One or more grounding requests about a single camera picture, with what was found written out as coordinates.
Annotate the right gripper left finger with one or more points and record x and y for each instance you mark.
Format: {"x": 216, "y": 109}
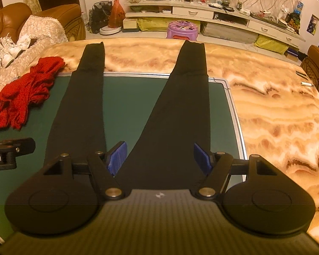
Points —
{"x": 66, "y": 195}

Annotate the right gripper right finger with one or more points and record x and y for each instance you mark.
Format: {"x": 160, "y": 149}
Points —
{"x": 253, "y": 194}

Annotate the black trousers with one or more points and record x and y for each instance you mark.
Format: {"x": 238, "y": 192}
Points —
{"x": 163, "y": 157}

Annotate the red garment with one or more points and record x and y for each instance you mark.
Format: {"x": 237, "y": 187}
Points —
{"x": 31, "y": 89}

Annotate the white sneakers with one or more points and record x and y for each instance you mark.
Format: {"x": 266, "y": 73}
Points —
{"x": 9, "y": 50}

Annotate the white lace sofa cover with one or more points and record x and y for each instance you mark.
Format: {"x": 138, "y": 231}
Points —
{"x": 43, "y": 31}

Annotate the brown leather sofa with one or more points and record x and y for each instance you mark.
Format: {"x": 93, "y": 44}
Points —
{"x": 14, "y": 16}

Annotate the green table mat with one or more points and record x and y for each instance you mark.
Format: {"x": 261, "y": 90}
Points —
{"x": 127, "y": 103}

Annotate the black bag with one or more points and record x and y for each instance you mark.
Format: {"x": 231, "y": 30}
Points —
{"x": 99, "y": 16}

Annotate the orange plastic bag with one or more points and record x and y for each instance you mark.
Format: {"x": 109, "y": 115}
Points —
{"x": 117, "y": 15}

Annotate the white TV cabinet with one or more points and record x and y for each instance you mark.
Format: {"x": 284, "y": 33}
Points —
{"x": 214, "y": 22}

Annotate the purple plastic stool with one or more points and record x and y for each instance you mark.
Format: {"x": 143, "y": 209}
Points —
{"x": 183, "y": 30}

